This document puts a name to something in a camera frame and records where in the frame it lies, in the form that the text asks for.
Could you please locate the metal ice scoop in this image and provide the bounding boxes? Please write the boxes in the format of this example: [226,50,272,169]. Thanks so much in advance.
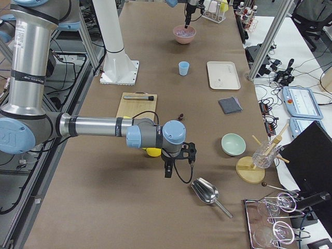
[191,177,233,218]

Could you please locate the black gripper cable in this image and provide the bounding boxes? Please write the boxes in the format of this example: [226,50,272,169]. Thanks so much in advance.
[171,160,195,184]

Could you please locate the wire glass rack tray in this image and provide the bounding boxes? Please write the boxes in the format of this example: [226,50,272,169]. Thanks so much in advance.
[243,192,311,248]

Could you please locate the wooden cup stand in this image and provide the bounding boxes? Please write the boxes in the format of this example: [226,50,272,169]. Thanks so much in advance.
[236,124,289,184]

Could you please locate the pink bowl of ice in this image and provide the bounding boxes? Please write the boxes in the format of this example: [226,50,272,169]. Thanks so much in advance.
[173,25,196,45]

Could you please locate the aluminium frame post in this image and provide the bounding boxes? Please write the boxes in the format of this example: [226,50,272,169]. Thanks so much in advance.
[248,0,294,81]

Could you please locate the blue teach pendant lower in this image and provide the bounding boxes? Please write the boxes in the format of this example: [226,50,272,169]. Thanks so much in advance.
[289,117,325,139]

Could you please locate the blue teach pendant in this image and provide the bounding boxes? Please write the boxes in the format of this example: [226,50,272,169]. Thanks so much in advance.
[289,117,325,139]
[282,86,324,120]

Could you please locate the light blue plastic cup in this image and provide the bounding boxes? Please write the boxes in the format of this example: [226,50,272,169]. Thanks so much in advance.
[178,61,190,76]

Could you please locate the bamboo cutting board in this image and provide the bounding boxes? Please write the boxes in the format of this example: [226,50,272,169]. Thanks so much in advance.
[116,92,158,121]

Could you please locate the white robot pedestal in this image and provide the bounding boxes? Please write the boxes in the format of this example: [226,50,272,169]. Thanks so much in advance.
[93,0,139,86]

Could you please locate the crystal glass on stand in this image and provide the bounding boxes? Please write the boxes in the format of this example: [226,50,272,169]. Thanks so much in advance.
[252,141,280,169]

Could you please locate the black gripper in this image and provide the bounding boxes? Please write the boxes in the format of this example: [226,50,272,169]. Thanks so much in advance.
[161,142,197,178]
[185,0,202,29]

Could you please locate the cream rabbit serving tray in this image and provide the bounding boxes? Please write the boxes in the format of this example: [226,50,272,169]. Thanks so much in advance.
[206,61,241,90]

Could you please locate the steel muddler black tip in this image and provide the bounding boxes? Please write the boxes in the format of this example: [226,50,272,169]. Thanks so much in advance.
[123,95,154,101]

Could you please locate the white wire cup rack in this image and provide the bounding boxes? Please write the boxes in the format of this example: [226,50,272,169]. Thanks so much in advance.
[202,0,229,24]

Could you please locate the red wire bottle rack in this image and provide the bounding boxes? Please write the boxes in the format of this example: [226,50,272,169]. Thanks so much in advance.
[235,2,258,33]

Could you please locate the blue teach pendant upper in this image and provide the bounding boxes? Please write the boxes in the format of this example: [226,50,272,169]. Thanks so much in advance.
[282,86,324,120]

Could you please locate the grey folded cloth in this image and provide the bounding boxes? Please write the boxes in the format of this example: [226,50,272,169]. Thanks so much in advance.
[218,96,243,114]

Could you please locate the mint green bowl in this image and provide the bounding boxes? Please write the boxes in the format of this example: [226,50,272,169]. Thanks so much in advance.
[221,133,246,156]

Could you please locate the black monitor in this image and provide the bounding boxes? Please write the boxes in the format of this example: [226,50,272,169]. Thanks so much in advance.
[281,120,332,205]

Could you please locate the yellow lemon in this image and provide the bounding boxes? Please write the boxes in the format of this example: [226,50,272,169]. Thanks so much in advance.
[146,147,161,157]

